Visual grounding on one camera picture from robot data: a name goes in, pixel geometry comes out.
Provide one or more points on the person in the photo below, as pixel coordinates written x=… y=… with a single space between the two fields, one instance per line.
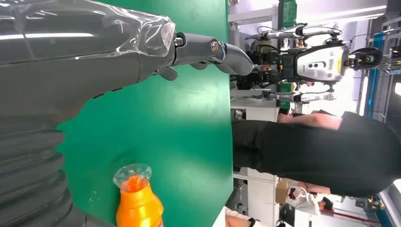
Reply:
x=305 y=200
x=322 y=156

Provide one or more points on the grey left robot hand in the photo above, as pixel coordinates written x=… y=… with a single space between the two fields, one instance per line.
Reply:
x=62 y=56

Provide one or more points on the orange detergent bottle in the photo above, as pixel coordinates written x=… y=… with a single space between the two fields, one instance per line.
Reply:
x=139 y=203

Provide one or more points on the green equipment box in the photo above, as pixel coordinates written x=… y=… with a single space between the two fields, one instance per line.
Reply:
x=288 y=12

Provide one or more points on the brown cardboard box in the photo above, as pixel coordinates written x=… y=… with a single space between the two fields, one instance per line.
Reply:
x=282 y=191

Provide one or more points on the background humanoid robot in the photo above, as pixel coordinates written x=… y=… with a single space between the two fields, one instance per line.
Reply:
x=322 y=64

